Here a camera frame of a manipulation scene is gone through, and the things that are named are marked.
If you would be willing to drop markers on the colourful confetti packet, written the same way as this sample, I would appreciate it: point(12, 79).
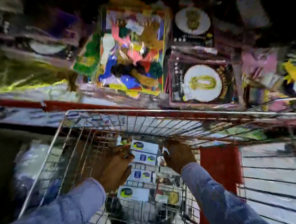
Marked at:
point(133, 51)

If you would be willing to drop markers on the person's left hand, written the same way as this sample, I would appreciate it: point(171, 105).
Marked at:
point(114, 167)

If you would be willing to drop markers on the person's right forearm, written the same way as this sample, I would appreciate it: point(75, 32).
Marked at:
point(222, 209)

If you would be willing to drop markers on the black packet with white circle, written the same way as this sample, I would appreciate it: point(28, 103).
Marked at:
point(43, 48)

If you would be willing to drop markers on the pink packet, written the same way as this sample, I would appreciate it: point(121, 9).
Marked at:
point(259, 62)

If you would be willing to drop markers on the person's left forearm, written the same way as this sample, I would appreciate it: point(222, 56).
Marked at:
point(71, 207)

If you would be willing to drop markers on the white plastic wrap box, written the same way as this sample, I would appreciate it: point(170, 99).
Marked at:
point(141, 175)
point(146, 146)
point(136, 194)
point(144, 158)

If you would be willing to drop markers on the red metal shelf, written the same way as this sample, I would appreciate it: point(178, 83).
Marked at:
point(54, 105)

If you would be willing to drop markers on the person's right hand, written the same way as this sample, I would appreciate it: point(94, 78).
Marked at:
point(179, 156)

